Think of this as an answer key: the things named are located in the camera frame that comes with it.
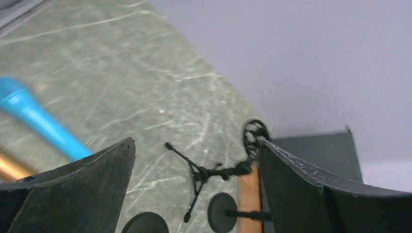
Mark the black tripod microphone stand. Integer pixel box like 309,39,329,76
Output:
164,119,270,223

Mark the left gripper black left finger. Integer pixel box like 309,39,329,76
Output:
0,137,136,233

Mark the blue microphone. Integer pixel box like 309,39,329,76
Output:
0,76,93,161

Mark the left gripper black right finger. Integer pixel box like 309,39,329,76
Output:
258,140,412,233

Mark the black stand holding blue microphone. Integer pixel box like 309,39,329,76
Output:
121,212,169,233

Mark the dark rack unit, blue front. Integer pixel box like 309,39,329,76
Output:
271,127,364,183

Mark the brown wooden board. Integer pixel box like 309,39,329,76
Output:
237,166,263,233

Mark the gold microphone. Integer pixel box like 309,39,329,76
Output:
0,149,36,183

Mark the black clip stand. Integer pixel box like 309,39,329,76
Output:
207,192,273,233

